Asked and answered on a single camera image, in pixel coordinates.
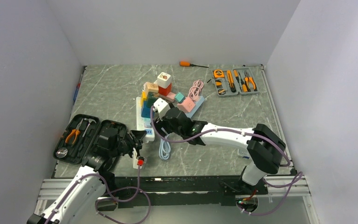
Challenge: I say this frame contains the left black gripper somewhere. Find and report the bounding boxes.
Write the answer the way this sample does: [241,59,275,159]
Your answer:
[110,130,146,159]

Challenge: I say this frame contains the pink cube socket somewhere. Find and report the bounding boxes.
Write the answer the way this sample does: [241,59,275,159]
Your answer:
[177,98,195,113]

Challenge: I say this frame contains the white power strip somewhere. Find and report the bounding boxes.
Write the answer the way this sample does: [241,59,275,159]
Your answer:
[136,97,155,142]

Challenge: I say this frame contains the teal cube plug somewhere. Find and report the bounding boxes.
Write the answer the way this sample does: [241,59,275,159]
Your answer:
[174,92,186,103]

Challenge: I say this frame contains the pink power strip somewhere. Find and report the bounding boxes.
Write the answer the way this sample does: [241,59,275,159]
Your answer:
[160,92,176,102]

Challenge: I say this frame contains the light blue cable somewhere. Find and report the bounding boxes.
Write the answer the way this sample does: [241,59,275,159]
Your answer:
[158,130,172,161]

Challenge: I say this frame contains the light blue power strip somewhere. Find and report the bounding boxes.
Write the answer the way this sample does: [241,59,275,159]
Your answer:
[186,96,205,118]

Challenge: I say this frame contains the blue cube adapter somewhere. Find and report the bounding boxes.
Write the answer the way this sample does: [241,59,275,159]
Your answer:
[141,104,154,119]

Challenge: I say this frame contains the red cube adapter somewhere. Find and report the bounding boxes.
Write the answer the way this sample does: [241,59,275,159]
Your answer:
[158,84,172,96]

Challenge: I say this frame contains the green cube adapter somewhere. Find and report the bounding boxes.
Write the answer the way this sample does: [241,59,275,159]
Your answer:
[145,92,160,108]

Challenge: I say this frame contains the yellow cube adapter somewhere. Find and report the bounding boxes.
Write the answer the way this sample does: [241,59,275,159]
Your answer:
[140,91,147,105]

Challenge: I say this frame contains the black tool case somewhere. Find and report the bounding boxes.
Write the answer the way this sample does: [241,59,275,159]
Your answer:
[53,114,128,165]

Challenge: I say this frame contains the beige cube adapter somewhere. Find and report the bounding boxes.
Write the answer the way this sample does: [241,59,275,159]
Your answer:
[144,82,159,96]

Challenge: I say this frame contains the white cube adapter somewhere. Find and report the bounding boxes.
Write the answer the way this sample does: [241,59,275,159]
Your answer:
[157,72,172,89]

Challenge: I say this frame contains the grey tool tray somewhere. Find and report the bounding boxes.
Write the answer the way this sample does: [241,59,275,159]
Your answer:
[212,67,260,97]

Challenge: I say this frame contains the clear screw box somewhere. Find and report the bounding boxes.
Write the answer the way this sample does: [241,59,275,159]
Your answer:
[237,149,250,159]

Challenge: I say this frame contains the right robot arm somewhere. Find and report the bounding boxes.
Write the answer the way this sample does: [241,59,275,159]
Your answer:
[151,107,291,194]

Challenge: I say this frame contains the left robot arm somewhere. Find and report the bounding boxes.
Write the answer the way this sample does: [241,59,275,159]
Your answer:
[27,126,146,224]

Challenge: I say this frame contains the orange pliers in case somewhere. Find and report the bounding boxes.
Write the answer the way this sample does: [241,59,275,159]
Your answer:
[65,119,83,146]

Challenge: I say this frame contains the red blue pen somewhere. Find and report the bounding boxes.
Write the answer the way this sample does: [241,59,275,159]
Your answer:
[73,74,83,102]

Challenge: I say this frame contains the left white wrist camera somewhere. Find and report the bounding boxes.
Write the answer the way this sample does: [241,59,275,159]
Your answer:
[132,148,145,169]

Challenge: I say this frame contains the pink coiled cable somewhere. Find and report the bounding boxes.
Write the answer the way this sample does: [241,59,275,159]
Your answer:
[187,79,205,100]

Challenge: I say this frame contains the orange handled screwdriver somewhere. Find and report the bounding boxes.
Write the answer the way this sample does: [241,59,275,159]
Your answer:
[179,61,208,68]

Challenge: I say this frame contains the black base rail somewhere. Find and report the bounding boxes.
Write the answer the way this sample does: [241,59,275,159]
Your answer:
[108,175,268,208]

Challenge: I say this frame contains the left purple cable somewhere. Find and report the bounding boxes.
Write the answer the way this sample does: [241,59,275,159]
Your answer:
[43,165,152,224]

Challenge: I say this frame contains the purple cable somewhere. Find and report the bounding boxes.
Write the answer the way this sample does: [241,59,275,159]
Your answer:
[149,106,305,217]
[43,165,152,224]

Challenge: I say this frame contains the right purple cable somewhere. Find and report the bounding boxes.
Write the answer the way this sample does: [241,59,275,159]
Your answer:
[149,106,305,217]

